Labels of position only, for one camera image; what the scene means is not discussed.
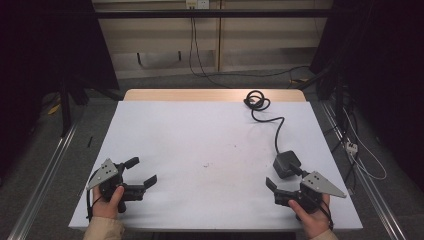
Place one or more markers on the black horizontal frame bar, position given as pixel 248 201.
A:
pixel 213 13

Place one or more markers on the small black floor object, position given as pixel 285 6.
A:
pixel 90 141

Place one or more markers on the white table sheet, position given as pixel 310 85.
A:
pixel 213 150

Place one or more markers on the aluminium floor rail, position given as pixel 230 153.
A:
pixel 43 180
pixel 366 186

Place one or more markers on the white wall socket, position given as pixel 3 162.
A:
pixel 197 3

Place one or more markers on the black metal stand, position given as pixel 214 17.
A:
pixel 66 106

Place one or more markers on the black curtain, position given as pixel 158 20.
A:
pixel 50 50
pixel 383 66

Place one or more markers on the person's right hand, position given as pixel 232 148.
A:
pixel 311 220

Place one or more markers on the person's left hand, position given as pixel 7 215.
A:
pixel 107 203

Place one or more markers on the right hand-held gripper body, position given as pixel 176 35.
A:
pixel 308 193

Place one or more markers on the wooden table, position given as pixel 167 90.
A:
pixel 213 95

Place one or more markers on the white power strip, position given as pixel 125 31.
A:
pixel 351 147

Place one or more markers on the yellow floor tape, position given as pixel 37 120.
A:
pixel 54 109

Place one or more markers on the black power adapter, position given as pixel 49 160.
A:
pixel 284 161

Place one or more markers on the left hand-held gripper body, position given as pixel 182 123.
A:
pixel 110 181

